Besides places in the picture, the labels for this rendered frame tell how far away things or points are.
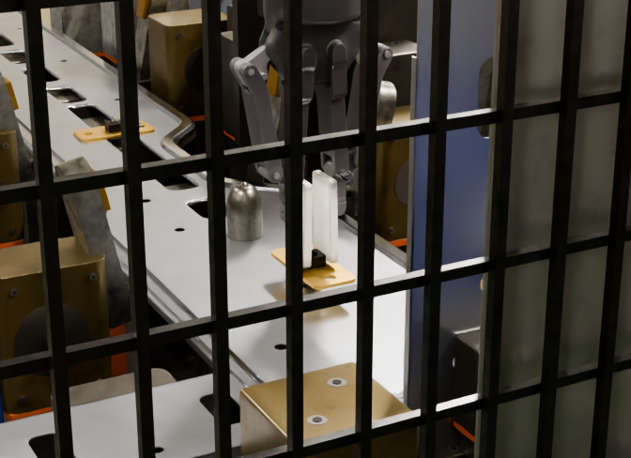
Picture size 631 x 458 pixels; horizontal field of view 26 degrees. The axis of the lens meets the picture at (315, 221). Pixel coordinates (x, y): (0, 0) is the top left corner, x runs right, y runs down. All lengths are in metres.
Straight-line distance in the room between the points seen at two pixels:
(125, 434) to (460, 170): 0.28
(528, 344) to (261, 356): 0.52
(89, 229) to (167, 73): 0.63
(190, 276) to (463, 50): 0.42
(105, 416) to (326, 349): 0.18
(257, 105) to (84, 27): 1.07
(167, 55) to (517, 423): 1.19
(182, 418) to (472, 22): 0.33
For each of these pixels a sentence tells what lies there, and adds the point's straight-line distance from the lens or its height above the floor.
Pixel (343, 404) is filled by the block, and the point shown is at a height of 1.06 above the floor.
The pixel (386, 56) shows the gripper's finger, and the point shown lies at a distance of 1.07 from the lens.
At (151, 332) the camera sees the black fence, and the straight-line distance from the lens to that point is 0.41.
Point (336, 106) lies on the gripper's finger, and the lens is 1.06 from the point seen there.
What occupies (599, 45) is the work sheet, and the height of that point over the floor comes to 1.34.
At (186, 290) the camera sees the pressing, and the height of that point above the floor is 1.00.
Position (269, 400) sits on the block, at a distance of 0.82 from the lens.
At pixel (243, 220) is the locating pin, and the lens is 1.20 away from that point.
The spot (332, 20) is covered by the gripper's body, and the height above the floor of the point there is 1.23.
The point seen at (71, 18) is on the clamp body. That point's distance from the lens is 2.07.
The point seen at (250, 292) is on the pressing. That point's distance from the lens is 1.11.
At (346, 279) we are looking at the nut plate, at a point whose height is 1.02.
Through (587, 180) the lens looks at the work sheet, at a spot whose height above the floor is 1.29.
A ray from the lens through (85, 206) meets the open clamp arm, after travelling 1.06.
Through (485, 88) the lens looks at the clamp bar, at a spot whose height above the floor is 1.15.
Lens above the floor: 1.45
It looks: 21 degrees down
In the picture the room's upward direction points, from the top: straight up
